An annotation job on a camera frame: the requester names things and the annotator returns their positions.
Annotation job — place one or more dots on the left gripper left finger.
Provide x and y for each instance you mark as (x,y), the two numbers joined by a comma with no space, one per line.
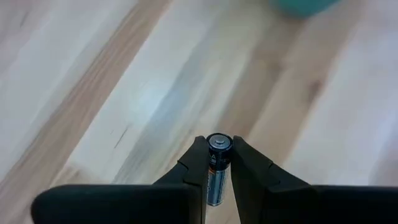
(124,205)

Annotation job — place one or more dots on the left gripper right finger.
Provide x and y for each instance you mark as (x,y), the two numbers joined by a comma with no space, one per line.
(311,205)

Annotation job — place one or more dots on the teal plastic bin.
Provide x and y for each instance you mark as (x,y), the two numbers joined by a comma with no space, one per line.
(301,6)

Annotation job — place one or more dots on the silver black AA battery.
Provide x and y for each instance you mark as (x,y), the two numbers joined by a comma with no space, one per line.
(219,149)

